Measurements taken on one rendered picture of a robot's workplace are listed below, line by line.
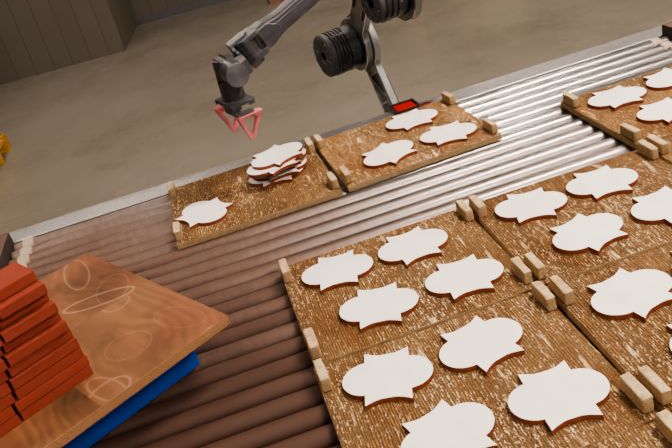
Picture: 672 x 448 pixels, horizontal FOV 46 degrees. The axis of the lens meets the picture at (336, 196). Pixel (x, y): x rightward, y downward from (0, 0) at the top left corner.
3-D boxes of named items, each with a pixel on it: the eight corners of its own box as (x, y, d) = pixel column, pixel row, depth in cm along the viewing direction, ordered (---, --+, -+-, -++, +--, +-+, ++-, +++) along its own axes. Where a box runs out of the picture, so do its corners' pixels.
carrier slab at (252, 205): (170, 194, 216) (168, 189, 216) (312, 148, 221) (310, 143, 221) (178, 250, 185) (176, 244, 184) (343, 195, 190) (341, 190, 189)
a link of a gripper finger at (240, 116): (246, 146, 193) (236, 110, 188) (232, 140, 198) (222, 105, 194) (269, 135, 196) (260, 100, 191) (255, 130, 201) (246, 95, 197)
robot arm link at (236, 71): (262, 56, 197) (241, 29, 192) (278, 65, 187) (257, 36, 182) (226, 87, 195) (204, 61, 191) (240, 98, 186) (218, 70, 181)
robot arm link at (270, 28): (374, -40, 202) (352, -76, 197) (384, -39, 197) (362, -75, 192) (248, 69, 197) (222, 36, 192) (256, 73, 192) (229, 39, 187)
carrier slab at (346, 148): (314, 147, 222) (312, 142, 221) (447, 102, 228) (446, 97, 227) (349, 192, 191) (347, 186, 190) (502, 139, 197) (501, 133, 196)
